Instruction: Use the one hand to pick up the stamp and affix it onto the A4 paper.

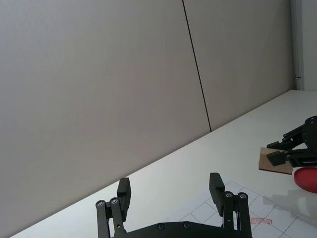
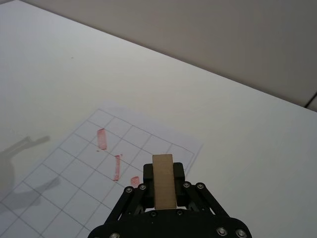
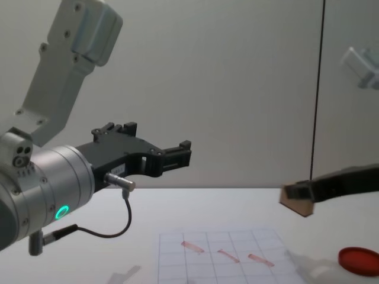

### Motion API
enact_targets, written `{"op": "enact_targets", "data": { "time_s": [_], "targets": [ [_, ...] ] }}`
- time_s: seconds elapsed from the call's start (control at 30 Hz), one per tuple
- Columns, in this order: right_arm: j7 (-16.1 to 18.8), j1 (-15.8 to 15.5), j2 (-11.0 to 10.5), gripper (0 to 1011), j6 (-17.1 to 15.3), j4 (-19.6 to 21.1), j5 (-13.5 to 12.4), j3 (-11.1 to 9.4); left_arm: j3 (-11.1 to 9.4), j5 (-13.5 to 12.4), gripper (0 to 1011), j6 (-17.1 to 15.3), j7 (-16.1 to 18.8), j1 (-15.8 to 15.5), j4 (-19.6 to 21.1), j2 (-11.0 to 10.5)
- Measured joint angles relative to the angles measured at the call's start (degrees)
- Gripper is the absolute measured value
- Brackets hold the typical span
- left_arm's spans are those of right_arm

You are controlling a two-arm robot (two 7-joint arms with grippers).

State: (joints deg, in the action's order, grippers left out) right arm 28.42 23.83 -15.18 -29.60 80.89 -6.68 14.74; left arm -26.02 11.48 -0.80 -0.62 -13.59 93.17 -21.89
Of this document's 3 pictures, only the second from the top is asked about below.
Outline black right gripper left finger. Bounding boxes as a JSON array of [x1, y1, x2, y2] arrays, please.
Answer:
[[105, 163, 155, 224]]

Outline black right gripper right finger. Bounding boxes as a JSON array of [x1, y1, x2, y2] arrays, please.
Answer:
[[172, 162, 231, 219]]

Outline tan wooden rectangular block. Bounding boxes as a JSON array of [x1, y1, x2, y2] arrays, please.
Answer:
[[152, 154, 177, 210]]

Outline white grid paper sheet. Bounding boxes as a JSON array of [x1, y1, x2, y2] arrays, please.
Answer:
[[0, 100, 204, 238]]

